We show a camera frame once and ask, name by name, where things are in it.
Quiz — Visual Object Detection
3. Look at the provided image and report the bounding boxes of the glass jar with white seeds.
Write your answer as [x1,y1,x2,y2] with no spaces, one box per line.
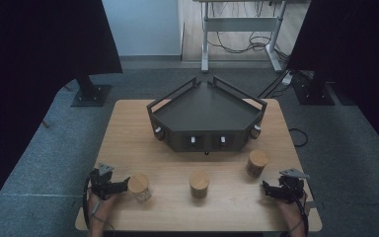
[126,173,153,203]

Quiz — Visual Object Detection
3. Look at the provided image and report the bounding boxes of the black curtain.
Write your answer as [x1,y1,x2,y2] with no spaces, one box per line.
[287,0,379,162]
[0,0,123,221]

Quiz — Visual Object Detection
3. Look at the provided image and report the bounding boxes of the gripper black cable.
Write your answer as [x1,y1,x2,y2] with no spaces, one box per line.
[82,176,95,230]
[292,194,311,237]

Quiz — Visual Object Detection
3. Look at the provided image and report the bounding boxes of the glass jar with dark contents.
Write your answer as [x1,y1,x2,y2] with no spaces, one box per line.
[189,170,211,199]

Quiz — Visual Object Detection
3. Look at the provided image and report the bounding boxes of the person's right hand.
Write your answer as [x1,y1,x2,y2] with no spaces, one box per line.
[274,194,311,231]

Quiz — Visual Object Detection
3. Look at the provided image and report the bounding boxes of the black cables under desk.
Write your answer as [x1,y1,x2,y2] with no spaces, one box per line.
[206,0,290,63]

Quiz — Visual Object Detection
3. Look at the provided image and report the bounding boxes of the black stand base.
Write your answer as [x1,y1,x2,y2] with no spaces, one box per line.
[70,73,113,108]
[290,70,336,107]

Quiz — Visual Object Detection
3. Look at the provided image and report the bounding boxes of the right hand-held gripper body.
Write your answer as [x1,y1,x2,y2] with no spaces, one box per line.
[270,168,311,203]

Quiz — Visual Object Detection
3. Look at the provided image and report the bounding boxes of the black cable loop on floor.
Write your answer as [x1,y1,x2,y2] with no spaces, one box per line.
[288,127,309,148]

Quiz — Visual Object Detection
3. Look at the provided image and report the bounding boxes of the white desk frame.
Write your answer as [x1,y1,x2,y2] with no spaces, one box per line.
[191,0,289,74]

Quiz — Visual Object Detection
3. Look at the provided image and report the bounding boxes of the black corner shelf rack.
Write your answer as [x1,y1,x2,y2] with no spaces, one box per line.
[146,75,268,156]

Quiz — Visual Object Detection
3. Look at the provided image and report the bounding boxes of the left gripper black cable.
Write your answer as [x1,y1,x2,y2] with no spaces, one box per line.
[82,176,95,230]

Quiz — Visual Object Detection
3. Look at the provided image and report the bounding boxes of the glass jar with brown contents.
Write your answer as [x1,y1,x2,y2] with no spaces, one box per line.
[246,149,270,179]

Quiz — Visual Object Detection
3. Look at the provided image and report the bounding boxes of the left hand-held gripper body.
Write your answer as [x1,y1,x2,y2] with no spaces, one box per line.
[88,162,123,200]

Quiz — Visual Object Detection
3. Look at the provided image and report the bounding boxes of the white power strip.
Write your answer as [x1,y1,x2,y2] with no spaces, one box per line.
[281,71,294,86]

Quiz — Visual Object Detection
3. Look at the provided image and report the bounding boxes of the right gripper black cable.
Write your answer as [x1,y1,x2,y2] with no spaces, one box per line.
[292,194,311,237]

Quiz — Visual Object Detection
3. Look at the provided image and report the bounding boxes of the person's left hand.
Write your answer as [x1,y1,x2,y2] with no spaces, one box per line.
[87,192,120,229]

